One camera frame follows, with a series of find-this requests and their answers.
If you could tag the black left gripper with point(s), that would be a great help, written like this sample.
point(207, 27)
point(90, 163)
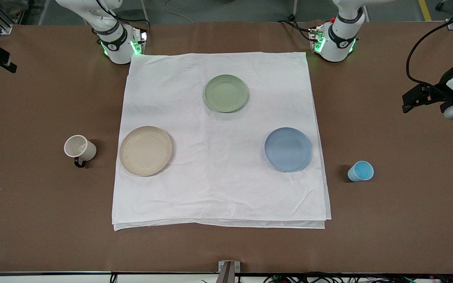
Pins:
point(441, 89)

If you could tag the blue cup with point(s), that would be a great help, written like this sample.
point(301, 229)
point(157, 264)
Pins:
point(361, 171)

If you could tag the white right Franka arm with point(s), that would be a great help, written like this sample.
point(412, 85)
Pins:
point(116, 47)

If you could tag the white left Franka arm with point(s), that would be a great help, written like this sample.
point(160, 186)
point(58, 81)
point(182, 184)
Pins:
point(338, 43)

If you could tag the blue plate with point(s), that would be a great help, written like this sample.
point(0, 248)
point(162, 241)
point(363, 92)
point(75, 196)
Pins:
point(288, 149)

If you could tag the beige gray plate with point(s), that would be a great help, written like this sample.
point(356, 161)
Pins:
point(145, 151)

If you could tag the green plate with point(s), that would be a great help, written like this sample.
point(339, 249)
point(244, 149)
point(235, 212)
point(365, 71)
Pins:
point(226, 93)

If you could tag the white cloth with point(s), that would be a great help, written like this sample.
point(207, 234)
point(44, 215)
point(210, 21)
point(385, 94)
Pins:
point(222, 157)

